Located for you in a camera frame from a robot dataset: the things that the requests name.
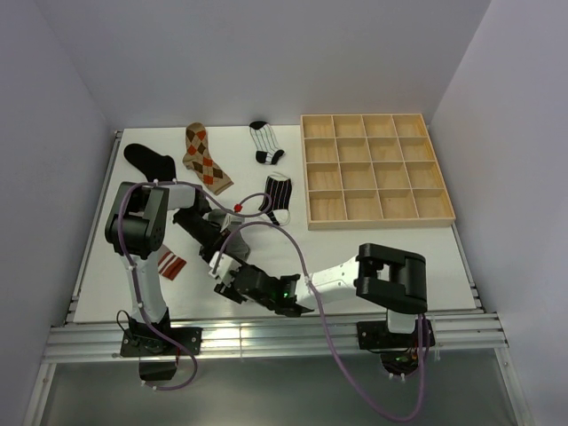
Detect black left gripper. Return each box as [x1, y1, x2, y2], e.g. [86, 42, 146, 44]
[175, 209, 232, 264]

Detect grey sock with black stripes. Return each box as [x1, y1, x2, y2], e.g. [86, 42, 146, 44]
[208, 209, 250, 262]

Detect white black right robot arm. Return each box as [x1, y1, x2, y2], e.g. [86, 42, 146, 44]
[209, 243, 428, 346]

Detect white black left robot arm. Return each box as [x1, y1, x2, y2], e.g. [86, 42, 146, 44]
[105, 181, 229, 354]

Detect taupe sock red stripes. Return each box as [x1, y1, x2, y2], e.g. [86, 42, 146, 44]
[157, 244, 186, 280]

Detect brown orange argyle sock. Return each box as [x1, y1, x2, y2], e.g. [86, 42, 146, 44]
[182, 122, 233, 195]

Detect black sock white stripes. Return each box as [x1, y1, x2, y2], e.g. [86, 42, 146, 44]
[123, 144, 177, 182]

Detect black pinstriped sock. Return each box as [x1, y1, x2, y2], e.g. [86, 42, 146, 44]
[258, 172, 293, 225]

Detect white sock black toe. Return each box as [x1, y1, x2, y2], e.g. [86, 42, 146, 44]
[248, 121, 285, 165]

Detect wooden compartment tray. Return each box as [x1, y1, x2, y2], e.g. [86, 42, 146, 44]
[300, 114, 455, 231]

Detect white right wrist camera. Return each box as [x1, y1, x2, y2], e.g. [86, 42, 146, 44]
[209, 251, 241, 286]

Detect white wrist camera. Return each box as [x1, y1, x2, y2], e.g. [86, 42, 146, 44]
[209, 251, 241, 286]
[223, 214, 245, 230]

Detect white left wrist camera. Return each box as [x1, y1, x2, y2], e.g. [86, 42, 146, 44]
[223, 214, 245, 230]

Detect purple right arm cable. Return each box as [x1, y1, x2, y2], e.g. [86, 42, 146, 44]
[208, 221, 432, 422]

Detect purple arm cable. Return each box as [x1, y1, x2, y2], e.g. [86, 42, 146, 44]
[208, 221, 432, 422]
[115, 179, 267, 392]

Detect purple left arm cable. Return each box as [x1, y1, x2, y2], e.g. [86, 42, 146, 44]
[115, 179, 267, 392]

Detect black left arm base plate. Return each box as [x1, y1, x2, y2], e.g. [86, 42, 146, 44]
[120, 327, 202, 358]

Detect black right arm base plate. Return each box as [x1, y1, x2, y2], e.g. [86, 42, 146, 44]
[356, 320, 418, 351]

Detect black box under rail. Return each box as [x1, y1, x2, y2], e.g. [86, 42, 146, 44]
[138, 361, 178, 382]

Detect aluminium table edge rail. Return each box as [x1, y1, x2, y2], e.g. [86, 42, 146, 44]
[41, 312, 509, 364]

